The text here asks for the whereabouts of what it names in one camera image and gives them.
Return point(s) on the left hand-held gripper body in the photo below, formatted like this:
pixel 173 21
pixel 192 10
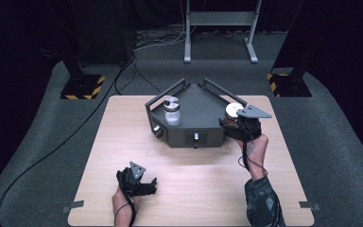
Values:
pixel 132 181

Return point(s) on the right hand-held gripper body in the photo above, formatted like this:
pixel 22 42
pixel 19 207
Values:
pixel 249 126

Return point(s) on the glass shaker jar brown contents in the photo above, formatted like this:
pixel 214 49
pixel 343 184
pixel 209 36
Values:
pixel 232 110

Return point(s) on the dark grey corner rack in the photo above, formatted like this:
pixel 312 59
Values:
pixel 195 104

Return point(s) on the glass shaker jar white contents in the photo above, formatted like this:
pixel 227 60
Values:
pixel 172 112

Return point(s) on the person's left hand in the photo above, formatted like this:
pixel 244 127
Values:
pixel 121 205

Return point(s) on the person's right hand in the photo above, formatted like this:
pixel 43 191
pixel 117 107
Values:
pixel 256 154

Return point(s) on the silver rack knob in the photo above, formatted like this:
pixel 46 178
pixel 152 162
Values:
pixel 196 136
pixel 157 128

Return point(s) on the grey tape strip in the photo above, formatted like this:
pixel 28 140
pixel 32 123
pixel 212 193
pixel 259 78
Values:
pixel 73 206
pixel 309 206

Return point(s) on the grey metal stand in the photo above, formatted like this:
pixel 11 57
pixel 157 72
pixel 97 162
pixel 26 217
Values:
pixel 220 19

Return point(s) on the black post with striped base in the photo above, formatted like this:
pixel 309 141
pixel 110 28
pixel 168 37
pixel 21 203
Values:
pixel 291 85
pixel 82 86

